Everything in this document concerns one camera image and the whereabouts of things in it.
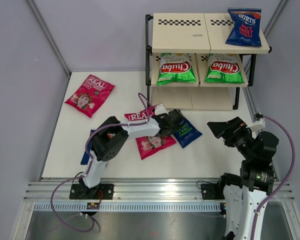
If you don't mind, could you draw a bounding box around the aluminium mounting rail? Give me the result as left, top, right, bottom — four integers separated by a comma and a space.
22, 177, 296, 203

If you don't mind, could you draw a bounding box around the pink Real chips bag centre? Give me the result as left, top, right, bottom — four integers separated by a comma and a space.
124, 105, 177, 160

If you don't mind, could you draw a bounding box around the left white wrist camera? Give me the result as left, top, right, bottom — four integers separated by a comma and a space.
154, 103, 167, 116

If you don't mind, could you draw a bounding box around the white slotted cable duct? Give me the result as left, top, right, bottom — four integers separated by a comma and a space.
32, 201, 223, 213

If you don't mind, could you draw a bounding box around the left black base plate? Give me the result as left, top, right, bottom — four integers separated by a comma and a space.
69, 183, 114, 200

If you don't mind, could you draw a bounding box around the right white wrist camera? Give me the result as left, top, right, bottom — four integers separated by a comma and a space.
247, 112, 266, 132

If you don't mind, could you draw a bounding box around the pink Real chips bag far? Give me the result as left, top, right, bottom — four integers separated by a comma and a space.
64, 74, 116, 118

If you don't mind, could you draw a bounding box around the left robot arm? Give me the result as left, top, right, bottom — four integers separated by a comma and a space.
70, 109, 185, 199

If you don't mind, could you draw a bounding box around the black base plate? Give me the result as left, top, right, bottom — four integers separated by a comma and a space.
200, 183, 225, 200
69, 183, 114, 200

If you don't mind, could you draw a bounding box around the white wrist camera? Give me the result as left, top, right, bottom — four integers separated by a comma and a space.
247, 112, 266, 132
154, 103, 167, 116

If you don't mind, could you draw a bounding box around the pink real chips bag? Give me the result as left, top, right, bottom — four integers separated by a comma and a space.
64, 74, 116, 118
124, 105, 177, 160

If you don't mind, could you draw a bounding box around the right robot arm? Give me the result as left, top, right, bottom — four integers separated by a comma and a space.
207, 117, 279, 240

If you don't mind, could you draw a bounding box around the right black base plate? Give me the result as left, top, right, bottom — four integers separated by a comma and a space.
200, 183, 225, 200

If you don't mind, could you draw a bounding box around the green Chuba bag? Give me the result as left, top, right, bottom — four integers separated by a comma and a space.
204, 53, 244, 84
156, 52, 197, 86

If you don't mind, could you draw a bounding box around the blue Burts sea salt bag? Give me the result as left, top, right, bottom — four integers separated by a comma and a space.
173, 109, 202, 149

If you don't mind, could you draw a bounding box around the beige three-tier shelf rack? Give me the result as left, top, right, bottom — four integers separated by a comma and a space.
145, 13, 272, 111

